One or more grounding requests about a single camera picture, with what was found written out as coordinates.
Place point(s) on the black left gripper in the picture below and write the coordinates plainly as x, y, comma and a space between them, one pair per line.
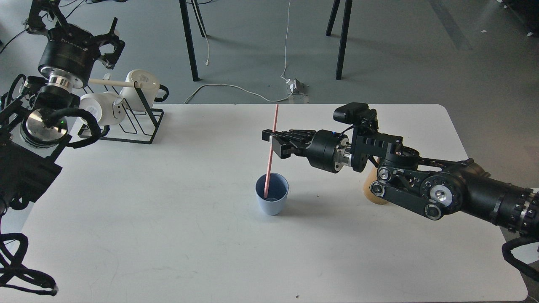
69, 54

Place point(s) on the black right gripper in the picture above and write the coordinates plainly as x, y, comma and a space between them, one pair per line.
326, 150

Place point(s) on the blue plastic cup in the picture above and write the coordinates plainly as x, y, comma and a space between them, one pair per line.
278, 189

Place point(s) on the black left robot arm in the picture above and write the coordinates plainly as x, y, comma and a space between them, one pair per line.
45, 118

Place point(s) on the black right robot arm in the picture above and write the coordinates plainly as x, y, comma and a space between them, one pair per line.
431, 188

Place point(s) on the white power adapter plug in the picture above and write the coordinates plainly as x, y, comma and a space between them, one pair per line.
296, 87

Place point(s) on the white mug front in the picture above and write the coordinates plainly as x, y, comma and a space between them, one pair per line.
106, 107

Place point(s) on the black table leg left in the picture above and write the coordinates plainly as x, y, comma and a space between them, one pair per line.
188, 34

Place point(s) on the black table leg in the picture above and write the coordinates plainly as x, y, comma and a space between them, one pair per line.
347, 12
188, 34

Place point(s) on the black table leg right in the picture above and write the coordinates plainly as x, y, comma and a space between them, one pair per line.
347, 12

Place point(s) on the white mug black handle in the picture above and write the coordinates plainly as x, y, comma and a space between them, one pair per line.
152, 90

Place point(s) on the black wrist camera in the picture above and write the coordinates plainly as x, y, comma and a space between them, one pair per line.
357, 114

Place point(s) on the black wire mug rack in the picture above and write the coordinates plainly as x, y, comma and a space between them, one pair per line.
137, 127

